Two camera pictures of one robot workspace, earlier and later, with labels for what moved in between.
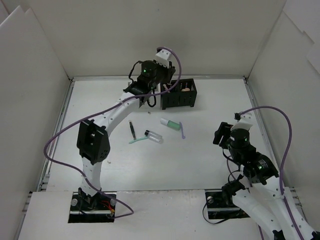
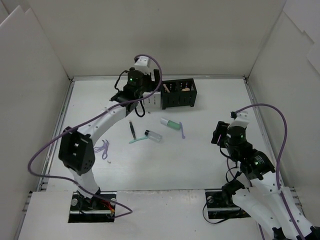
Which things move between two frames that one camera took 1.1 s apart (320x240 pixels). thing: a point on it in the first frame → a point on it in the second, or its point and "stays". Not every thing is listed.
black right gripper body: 221,133 stays
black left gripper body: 169,72 → 155,78
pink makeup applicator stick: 165,86 stays
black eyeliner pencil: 132,130 stays
